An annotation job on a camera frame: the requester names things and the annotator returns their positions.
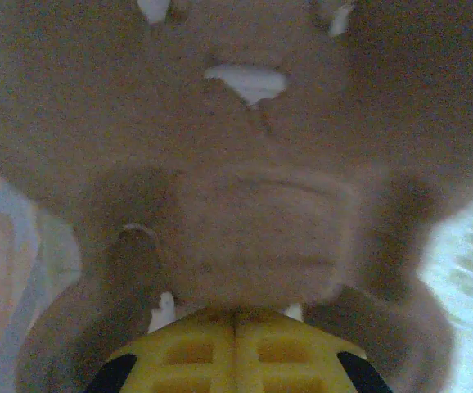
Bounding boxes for brown pulp cup carrier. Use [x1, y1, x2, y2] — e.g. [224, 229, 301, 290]
[0, 0, 473, 393]

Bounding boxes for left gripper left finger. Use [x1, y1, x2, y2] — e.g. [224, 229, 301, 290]
[87, 309, 237, 393]

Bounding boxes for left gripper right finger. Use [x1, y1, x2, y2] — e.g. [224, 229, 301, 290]
[235, 306, 389, 393]

